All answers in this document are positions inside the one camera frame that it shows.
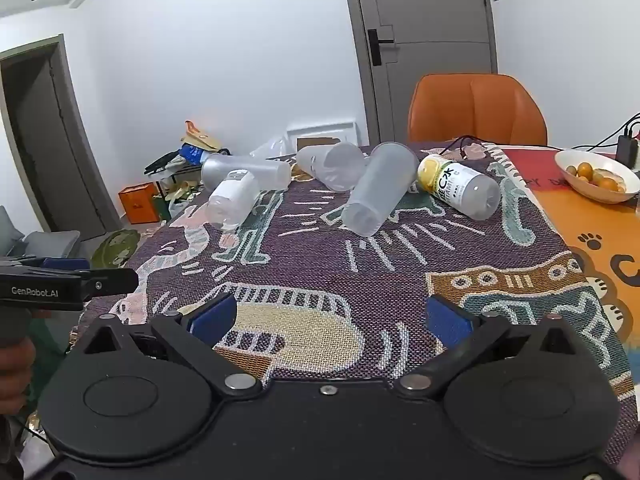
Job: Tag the orange leather chair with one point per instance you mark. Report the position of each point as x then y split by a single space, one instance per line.
495 108

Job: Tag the white bowl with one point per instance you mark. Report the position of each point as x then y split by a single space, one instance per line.
569 157

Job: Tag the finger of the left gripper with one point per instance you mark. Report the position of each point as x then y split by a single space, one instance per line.
107 282
56 263

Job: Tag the grey sofa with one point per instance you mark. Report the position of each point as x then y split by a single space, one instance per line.
14 244

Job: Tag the patterned woven table cloth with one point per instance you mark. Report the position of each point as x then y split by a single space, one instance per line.
315 300

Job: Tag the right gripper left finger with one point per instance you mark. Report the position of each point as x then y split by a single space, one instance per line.
191 338

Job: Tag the cluttered shelf pile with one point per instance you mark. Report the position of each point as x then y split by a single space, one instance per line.
177 174

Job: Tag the person's left hand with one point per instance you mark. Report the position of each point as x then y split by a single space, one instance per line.
17 362

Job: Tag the black door handle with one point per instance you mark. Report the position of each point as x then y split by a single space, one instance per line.
375 45

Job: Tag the tall frosted plastic cup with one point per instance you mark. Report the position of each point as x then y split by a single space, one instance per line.
390 172

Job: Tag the black power adapter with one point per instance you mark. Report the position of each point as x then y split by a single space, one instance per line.
627 150

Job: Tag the grey door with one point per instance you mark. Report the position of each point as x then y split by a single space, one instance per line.
431 37

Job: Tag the large frosted plastic container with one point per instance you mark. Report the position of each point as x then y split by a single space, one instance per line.
271 175

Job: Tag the dark open doorway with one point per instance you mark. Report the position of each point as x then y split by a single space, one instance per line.
49 143

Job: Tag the small orange fruits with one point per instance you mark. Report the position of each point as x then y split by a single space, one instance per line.
597 177

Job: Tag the white label clear jar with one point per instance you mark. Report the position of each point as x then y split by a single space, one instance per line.
232 201

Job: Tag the orange box on floor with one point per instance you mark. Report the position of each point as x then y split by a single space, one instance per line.
138 203

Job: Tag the green round stool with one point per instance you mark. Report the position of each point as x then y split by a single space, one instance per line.
115 250

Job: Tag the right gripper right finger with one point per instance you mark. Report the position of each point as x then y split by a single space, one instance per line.
466 337

